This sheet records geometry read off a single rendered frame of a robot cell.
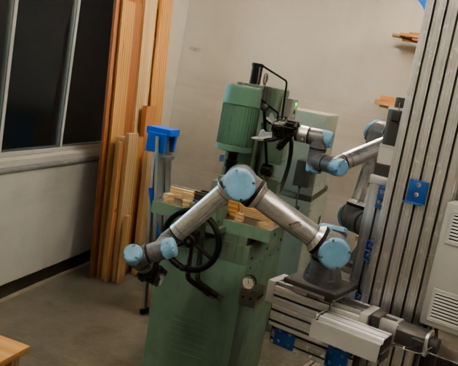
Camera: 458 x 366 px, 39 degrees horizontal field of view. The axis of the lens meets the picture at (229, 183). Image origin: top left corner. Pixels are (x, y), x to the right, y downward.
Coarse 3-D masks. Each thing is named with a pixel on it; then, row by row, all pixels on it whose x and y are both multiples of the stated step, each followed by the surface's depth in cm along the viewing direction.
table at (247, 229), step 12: (156, 204) 303; (168, 204) 301; (180, 204) 305; (168, 216) 302; (180, 216) 299; (228, 216) 297; (228, 228) 291; (240, 228) 289; (252, 228) 287; (264, 228) 286; (276, 228) 292; (264, 240) 286
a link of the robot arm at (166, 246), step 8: (160, 240) 238; (168, 240) 237; (144, 248) 237; (152, 248) 236; (160, 248) 236; (168, 248) 235; (176, 248) 239; (152, 256) 236; (160, 256) 236; (168, 256) 237
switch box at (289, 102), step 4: (288, 100) 320; (292, 100) 319; (296, 100) 324; (288, 104) 320; (292, 104) 320; (280, 108) 322; (284, 108) 321; (288, 108) 321; (292, 108) 321; (296, 108) 327; (280, 112) 322; (284, 112) 321; (288, 112) 321; (292, 112) 322; (284, 116) 322; (288, 116) 321; (292, 120) 326
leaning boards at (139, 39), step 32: (128, 0) 430; (160, 0) 474; (128, 32) 431; (160, 32) 480; (128, 64) 438; (160, 64) 489; (128, 96) 453; (160, 96) 498; (128, 128) 461; (128, 160) 434; (96, 192) 435; (128, 192) 442; (96, 224) 439; (128, 224) 439; (96, 256) 446
